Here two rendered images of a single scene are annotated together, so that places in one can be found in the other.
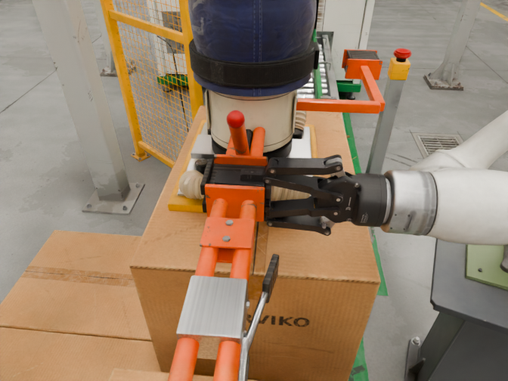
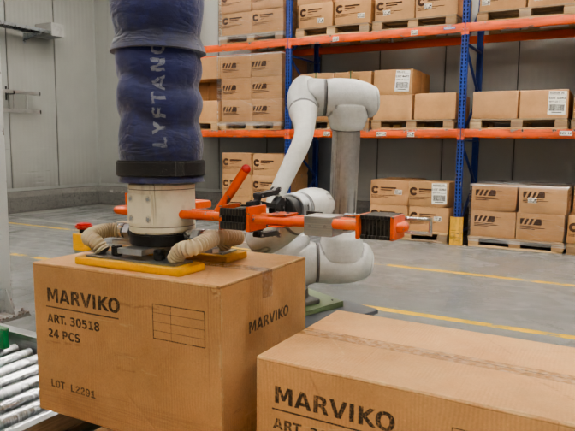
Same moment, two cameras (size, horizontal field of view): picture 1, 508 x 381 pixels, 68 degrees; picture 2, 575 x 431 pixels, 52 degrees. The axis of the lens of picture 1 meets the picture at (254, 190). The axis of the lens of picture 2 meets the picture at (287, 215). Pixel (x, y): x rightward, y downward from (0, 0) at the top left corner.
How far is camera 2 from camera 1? 1.30 m
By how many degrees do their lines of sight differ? 67
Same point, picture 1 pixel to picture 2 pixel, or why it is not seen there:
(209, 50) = (172, 156)
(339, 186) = (281, 200)
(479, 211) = (322, 197)
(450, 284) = not seen: hidden behind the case
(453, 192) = (311, 192)
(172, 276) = (239, 288)
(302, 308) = (285, 294)
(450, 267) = not seen: hidden behind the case
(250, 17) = (194, 133)
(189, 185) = (198, 240)
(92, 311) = not seen: outside the picture
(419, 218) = (310, 205)
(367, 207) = (295, 205)
